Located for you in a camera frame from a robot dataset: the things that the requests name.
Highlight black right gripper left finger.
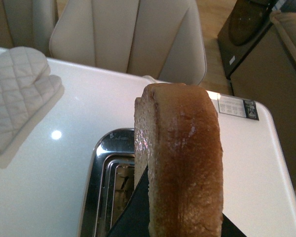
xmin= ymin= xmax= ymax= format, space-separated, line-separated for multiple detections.
xmin=107 ymin=168 xmax=149 ymax=237

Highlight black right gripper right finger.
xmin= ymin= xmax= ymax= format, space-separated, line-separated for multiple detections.
xmin=221 ymin=214 xmax=246 ymax=237

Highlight bread slice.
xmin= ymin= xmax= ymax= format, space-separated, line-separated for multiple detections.
xmin=134 ymin=83 xmax=223 ymax=237

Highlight white silver toaster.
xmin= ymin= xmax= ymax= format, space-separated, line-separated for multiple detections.
xmin=79 ymin=128 xmax=135 ymax=237

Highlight label sticker on table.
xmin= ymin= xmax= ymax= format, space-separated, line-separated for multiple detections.
xmin=217 ymin=94 xmax=259 ymax=121

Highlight grey quilted oven mitt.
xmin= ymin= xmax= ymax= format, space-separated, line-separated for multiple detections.
xmin=0 ymin=46 xmax=62 ymax=155

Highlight beige chair right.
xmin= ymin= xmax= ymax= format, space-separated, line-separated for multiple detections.
xmin=49 ymin=0 xmax=207 ymax=85

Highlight beige chair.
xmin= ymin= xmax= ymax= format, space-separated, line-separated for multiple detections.
xmin=49 ymin=0 xmax=207 ymax=85
xmin=0 ymin=0 xmax=58 ymax=57

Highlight dark washing machine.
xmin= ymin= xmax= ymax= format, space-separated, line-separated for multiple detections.
xmin=218 ymin=0 xmax=276 ymax=78

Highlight beige chair left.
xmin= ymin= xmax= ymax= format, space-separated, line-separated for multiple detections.
xmin=0 ymin=0 xmax=58 ymax=57

